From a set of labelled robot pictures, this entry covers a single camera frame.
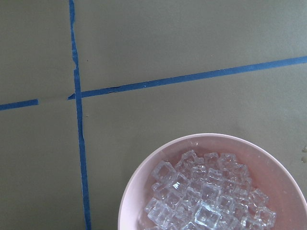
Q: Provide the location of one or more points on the clear ice cube pile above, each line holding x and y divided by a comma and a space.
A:
208, 192

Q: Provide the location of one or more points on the pink plastic bowl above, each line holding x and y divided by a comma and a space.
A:
268, 174

